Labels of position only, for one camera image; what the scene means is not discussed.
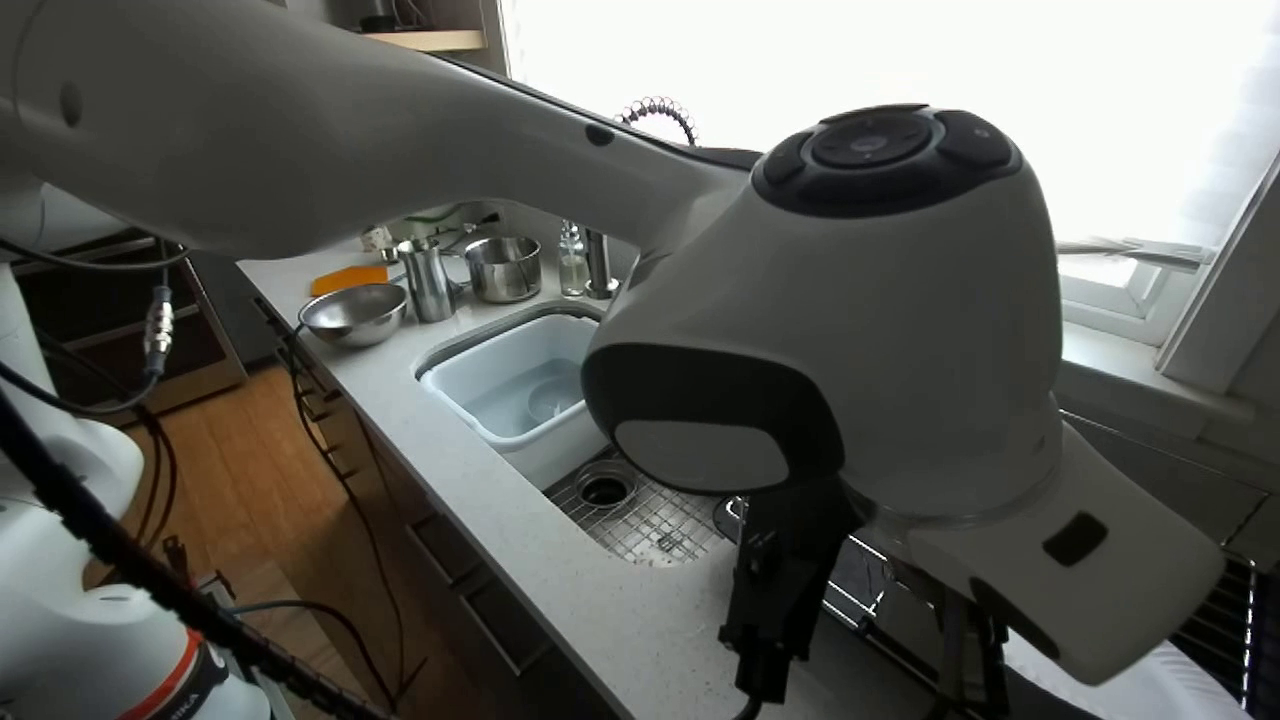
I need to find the wooden wall shelf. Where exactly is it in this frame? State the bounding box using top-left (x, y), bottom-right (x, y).
top-left (358, 24), bottom-right (492, 61)

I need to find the dark blue drawer cabinet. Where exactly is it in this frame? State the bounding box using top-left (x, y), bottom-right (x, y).
top-left (184, 249), bottom-right (293, 370)

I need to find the clear soap bottle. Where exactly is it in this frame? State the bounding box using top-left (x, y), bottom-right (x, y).
top-left (556, 214), bottom-right (600, 301)

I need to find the tall steel cup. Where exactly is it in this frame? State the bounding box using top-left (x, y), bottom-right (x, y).
top-left (398, 234), bottom-right (459, 327)

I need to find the white plastic wash tub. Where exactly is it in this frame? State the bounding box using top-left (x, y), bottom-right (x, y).
top-left (418, 310), bottom-right (634, 490)

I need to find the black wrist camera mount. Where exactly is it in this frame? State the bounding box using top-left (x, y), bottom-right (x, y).
top-left (717, 479), bottom-right (860, 712)

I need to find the thin black cable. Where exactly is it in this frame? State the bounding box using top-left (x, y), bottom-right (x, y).
top-left (233, 596), bottom-right (406, 712)
top-left (0, 234), bottom-right (193, 420)

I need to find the black kitchen stove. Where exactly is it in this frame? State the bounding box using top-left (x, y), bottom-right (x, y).
top-left (9, 229), bottom-right (252, 420)

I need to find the round sink drain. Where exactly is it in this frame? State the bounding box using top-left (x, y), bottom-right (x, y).
top-left (580, 473), bottom-right (634, 510)

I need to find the stainless steel bowl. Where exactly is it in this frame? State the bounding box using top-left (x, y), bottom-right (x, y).
top-left (293, 275), bottom-right (418, 354)

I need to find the orange kitchen utensil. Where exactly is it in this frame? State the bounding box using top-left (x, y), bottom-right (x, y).
top-left (308, 260), bottom-right (398, 302)

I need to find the thick black corrugated cable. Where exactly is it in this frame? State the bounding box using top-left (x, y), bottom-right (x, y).
top-left (0, 393), bottom-right (391, 720)

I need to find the white window frame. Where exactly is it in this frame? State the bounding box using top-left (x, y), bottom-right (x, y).
top-left (1158, 154), bottom-right (1280, 402)

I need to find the small steel pot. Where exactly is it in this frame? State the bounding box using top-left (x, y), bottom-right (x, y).
top-left (459, 232), bottom-right (550, 309)

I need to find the black ribbed drip tray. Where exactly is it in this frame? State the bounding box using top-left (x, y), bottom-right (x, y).
top-left (1171, 554), bottom-right (1263, 715)

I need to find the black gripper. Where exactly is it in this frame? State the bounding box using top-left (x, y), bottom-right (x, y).
top-left (925, 583), bottom-right (1025, 720)

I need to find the steel sink bottom grid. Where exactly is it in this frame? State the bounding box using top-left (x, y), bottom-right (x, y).
top-left (546, 446), bottom-right (740, 573)

